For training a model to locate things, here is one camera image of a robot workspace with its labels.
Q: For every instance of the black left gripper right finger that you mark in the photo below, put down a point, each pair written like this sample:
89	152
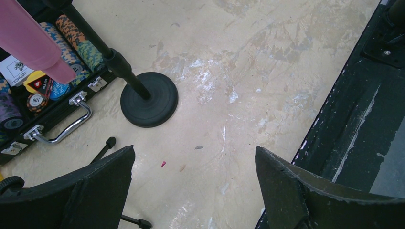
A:
295	198

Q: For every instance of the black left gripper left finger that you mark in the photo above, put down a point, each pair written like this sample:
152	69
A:
79	196

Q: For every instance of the pink microphone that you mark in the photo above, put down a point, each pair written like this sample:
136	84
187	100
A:
23	38

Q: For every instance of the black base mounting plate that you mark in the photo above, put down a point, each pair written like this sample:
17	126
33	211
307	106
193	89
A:
358	137

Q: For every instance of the black poker chip case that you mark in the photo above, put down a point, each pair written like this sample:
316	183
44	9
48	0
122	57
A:
42	109

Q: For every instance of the white playing card box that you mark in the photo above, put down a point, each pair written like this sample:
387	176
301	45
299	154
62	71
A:
14	71

